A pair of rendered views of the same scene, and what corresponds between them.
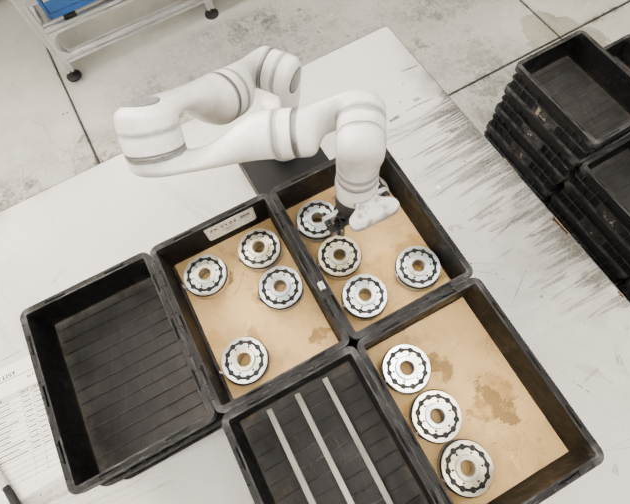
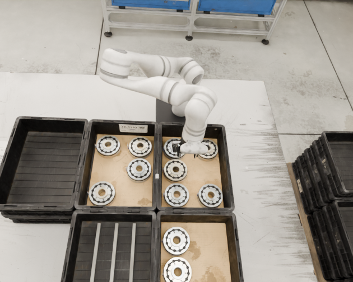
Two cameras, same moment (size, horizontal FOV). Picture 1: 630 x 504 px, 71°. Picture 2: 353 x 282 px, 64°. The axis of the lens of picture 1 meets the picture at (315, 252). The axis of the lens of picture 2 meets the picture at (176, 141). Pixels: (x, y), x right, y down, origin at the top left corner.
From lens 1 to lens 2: 24 cm
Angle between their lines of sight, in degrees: 11
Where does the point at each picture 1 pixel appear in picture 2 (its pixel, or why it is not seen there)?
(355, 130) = (196, 102)
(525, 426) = not seen: outside the picture
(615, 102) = not seen: outside the picture
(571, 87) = (348, 158)
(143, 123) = (114, 58)
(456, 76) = (296, 126)
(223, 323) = (102, 172)
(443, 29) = (302, 100)
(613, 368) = not seen: outside the picture
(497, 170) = (281, 175)
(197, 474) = (47, 240)
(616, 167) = not seen: outside the picture
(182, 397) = (63, 194)
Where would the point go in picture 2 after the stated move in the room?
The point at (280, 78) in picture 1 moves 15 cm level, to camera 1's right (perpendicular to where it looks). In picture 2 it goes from (190, 74) to (223, 85)
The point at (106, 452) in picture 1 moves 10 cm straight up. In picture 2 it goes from (13, 200) to (2, 191)
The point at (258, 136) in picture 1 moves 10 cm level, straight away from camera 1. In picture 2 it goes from (157, 85) to (164, 62)
